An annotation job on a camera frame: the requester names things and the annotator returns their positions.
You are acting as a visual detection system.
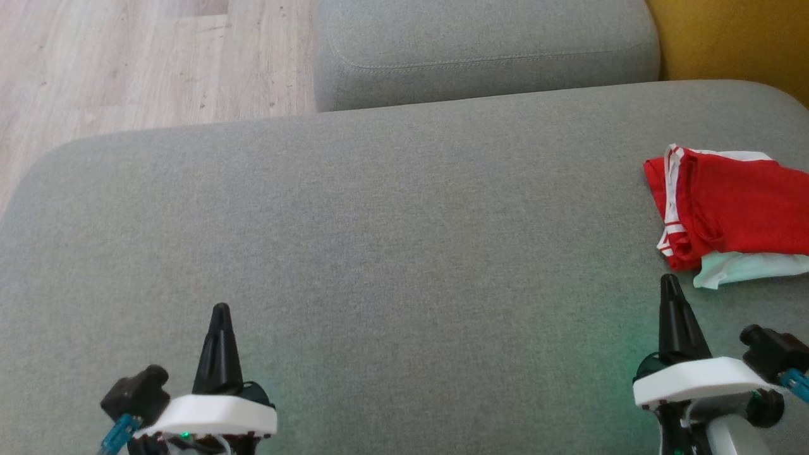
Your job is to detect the red basketball jersey number 23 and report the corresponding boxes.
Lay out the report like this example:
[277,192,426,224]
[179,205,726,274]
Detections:
[643,144,809,272]

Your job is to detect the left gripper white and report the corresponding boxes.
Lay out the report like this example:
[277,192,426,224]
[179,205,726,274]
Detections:
[130,303,279,455]

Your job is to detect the right camera cable teal plug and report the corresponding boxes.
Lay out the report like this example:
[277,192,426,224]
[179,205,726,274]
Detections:
[781,370,809,403]

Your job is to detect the camera cable teal plug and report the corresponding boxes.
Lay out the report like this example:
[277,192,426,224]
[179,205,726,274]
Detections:
[98,414,141,455]
[781,370,809,403]

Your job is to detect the left camera cable teal plug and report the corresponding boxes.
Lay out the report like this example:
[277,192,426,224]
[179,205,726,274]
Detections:
[98,414,141,455]

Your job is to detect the grey sofa back cushion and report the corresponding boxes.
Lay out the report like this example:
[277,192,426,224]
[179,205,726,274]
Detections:
[314,0,661,113]

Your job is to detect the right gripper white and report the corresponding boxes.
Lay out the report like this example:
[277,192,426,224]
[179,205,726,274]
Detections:
[632,274,775,411]

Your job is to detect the red shorts with white stripe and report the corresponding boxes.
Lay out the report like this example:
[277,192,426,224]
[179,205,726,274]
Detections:
[686,147,809,290]

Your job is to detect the yellow cushion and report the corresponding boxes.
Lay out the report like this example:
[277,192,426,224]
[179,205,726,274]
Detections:
[645,0,809,108]

